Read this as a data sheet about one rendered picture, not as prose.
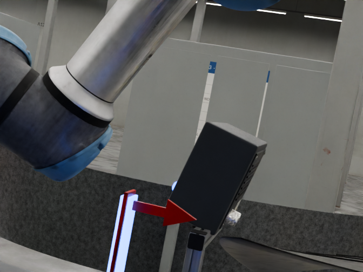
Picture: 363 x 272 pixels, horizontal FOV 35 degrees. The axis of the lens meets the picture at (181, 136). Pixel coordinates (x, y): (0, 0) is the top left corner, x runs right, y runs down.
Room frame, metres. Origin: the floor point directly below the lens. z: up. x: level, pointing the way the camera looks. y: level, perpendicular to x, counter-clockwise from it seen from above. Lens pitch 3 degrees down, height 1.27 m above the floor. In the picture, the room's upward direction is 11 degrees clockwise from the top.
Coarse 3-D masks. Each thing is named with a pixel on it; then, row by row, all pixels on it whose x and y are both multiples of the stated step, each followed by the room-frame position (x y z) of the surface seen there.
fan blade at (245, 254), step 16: (224, 240) 0.41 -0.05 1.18; (240, 240) 0.39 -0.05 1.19; (240, 256) 0.52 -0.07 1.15; (256, 256) 0.50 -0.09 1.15; (272, 256) 0.48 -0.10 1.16; (288, 256) 0.39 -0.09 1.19; (304, 256) 0.39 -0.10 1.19; (320, 256) 0.44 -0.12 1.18; (336, 256) 0.46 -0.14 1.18; (352, 256) 0.47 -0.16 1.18
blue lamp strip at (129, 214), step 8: (128, 200) 0.49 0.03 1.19; (136, 200) 0.51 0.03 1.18; (128, 208) 0.49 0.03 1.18; (128, 216) 0.49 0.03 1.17; (128, 224) 0.50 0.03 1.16; (128, 232) 0.50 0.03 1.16; (120, 240) 0.49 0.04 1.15; (128, 240) 0.51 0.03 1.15; (120, 248) 0.49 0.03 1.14; (120, 256) 0.49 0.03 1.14; (120, 264) 0.50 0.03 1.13
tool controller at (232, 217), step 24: (216, 144) 1.06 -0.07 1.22; (240, 144) 1.05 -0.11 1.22; (264, 144) 1.21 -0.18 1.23; (192, 168) 1.07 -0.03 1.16; (216, 168) 1.06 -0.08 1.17; (240, 168) 1.05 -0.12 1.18; (192, 192) 1.07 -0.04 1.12; (216, 192) 1.06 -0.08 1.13; (240, 192) 1.09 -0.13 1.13; (216, 216) 1.06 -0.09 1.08
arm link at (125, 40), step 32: (128, 0) 0.77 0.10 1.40; (160, 0) 0.76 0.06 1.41; (192, 0) 0.78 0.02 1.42; (96, 32) 0.79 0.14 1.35; (128, 32) 0.77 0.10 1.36; (160, 32) 0.78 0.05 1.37; (96, 64) 0.78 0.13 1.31; (128, 64) 0.78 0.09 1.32; (32, 96) 0.78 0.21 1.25; (64, 96) 0.77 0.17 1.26; (96, 96) 0.79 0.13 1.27; (0, 128) 0.78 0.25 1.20; (32, 128) 0.78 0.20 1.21; (64, 128) 0.78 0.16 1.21; (96, 128) 0.81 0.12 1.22; (32, 160) 0.80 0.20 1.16; (64, 160) 0.79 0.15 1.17
